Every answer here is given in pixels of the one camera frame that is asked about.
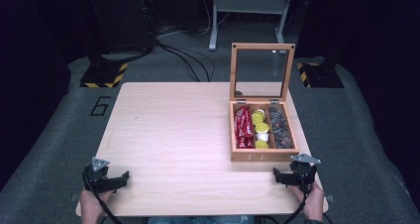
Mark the pile of dark capsules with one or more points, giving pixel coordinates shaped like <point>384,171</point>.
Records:
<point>280,128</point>

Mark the white capsule cup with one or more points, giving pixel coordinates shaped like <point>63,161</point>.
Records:
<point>262,136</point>

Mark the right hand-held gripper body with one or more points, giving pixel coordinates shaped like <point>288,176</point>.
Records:
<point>303,171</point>

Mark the bundle of red stick packets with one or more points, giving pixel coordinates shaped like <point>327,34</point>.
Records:
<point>243,128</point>

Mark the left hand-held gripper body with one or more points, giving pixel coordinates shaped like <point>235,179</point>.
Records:
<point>96,176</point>

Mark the grey table bracket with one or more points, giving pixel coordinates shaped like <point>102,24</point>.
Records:
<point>74,198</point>
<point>330,199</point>

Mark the black yellow striped base plate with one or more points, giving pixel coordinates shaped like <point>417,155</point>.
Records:
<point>105,75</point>
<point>318,76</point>

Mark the wooden box with glass lid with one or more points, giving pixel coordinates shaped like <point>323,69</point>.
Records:
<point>264,153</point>

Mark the dark cabinet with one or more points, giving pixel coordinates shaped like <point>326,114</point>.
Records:
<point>119,16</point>

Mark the person's left hand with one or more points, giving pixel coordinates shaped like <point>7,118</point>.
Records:
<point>94,205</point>

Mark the person's right hand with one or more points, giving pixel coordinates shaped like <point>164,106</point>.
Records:
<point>312,202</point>

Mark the white metal stand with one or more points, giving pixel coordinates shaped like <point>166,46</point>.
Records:
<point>251,6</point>

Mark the yellow capsule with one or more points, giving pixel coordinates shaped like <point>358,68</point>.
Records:
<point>257,119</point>
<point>262,128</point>
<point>260,112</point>
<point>261,144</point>

